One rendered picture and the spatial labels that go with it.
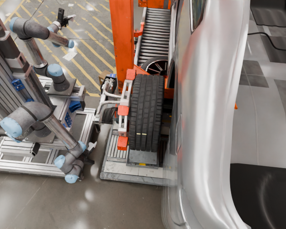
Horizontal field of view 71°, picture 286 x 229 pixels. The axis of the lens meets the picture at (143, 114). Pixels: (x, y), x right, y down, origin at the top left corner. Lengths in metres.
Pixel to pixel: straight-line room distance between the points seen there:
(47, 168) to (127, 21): 1.63
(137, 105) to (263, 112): 0.99
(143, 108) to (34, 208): 1.64
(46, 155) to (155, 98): 1.47
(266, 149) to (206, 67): 1.04
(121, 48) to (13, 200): 1.92
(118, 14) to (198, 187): 1.38
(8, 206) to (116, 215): 1.12
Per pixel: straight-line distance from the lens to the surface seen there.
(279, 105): 1.95
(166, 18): 4.13
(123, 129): 1.54
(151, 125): 1.45
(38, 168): 2.42
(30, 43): 1.89
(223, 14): 1.07
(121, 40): 1.84
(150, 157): 2.24
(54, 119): 1.33
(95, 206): 2.37
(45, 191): 2.56
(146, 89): 1.49
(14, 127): 1.26
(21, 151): 1.96
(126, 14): 1.71
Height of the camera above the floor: 2.30
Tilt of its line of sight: 55 degrees down
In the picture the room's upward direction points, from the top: 3 degrees clockwise
